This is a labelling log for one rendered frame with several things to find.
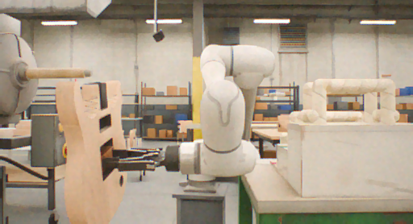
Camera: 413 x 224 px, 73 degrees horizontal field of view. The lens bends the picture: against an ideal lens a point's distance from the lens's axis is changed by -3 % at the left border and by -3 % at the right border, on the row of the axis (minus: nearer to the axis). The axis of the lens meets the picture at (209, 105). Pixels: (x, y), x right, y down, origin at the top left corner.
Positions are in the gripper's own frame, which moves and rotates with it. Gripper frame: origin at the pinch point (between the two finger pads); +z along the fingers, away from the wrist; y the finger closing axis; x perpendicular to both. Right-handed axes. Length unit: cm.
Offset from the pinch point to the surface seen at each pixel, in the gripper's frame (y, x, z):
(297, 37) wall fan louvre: 1138, 125, -381
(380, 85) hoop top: -10, 21, -70
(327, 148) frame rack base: -13, 7, -56
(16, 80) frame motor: 5.8, 22.2, 29.3
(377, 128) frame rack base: -13, 11, -68
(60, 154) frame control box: 26.1, -7.4, 29.4
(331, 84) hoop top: -10, 21, -58
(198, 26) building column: 721, 121, 7
